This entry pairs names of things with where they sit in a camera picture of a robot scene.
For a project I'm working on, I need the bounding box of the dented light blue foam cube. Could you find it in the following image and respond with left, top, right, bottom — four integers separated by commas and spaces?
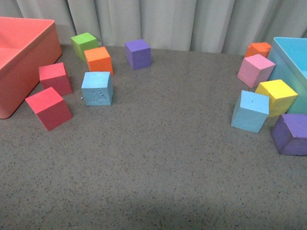
81, 71, 113, 106

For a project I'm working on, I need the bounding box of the smooth light blue foam cube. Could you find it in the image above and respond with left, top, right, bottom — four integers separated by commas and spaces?
231, 90, 269, 133

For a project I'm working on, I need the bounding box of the purple foam cube back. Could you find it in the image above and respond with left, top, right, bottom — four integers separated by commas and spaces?
125, 39, 152, 70

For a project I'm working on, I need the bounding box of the purple foam cube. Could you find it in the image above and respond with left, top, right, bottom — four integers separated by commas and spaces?
271, 114, 307, 156
125, 39, 152, 70

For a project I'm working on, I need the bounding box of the orange foam cube left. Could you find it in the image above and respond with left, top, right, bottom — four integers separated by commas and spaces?
84, 46, 114, 75

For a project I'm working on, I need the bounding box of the orange foam cube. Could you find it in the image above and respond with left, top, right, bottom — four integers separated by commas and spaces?
245, 42, 272, 58
84, 46, 114, 75

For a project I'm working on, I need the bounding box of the green foam cube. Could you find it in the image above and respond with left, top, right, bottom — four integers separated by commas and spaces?
71, 33, 99, 62

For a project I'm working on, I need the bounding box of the red foam cube front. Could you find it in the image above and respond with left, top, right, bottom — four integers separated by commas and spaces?
25, 87, 72, 131

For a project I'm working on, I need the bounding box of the red foam cube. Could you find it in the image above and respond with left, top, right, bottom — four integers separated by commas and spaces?
25, 87, 72, 131
39, 62, 73, 96

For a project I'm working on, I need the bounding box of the red foam cube rear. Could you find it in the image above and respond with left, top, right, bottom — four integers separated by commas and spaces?
39, 62, 73, 96

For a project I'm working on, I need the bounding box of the pink foam cube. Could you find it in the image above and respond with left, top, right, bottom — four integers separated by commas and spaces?
237, 54, 276, 88

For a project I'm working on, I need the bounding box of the grey curtain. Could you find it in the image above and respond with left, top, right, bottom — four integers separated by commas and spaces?
0, 0, 307, 55

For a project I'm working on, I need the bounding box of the orange foam cube right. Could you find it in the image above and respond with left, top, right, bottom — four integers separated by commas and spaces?
245, 42, 272, 58

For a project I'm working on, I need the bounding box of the yellow foam cube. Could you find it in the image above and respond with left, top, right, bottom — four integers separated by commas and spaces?
255, 80, 298, 117

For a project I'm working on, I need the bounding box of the purple foam cube front right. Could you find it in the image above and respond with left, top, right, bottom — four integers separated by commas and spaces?
271, 114, 307, 156

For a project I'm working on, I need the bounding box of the red plastic bin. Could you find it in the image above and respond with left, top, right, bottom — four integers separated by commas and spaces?
0, 17, 62, 119

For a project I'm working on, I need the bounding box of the light blue plastic bin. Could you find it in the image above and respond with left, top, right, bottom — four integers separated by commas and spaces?
268, 37, 307, 114

